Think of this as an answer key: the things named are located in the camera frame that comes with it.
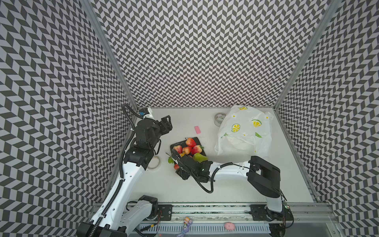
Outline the pink eraser block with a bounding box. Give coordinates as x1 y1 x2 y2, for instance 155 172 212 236
194 126 201 134

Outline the purple toy figure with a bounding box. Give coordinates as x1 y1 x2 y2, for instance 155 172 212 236
177 217 193 237

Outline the orange fake fruit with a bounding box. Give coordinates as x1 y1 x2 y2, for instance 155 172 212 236
186 138 197 148

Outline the peach fake apple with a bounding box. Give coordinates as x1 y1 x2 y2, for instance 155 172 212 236
173 145 183 154

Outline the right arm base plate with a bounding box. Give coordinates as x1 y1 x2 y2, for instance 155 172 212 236
249 204 284 222

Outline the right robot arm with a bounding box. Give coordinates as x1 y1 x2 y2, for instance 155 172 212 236
171 149 289 223

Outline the beige tape roll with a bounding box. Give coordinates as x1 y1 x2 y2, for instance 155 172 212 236
148 156 161 170

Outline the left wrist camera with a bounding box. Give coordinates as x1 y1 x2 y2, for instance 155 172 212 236
138 107 154 119

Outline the red fake strawberry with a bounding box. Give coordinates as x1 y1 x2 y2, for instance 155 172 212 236
191 145 203 155

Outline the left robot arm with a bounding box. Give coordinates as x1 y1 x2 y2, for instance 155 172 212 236
77 104 173 237

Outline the red peach fake fruit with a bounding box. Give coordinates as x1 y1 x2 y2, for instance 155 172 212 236
183 146 192 155

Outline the green fake pear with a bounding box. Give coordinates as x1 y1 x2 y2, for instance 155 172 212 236
193 153 208 163

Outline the grey tape roll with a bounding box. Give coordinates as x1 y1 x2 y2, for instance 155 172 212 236
214 113 226 127

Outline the black square tray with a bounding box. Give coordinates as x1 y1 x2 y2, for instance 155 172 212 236
168 137 209 177

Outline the pink round toy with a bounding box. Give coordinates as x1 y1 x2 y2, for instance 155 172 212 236
224 222 235 231

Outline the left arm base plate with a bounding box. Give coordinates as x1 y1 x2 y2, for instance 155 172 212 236
158 204 173 221

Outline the white plastic bag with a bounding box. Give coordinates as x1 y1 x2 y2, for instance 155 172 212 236
215 105 273 158

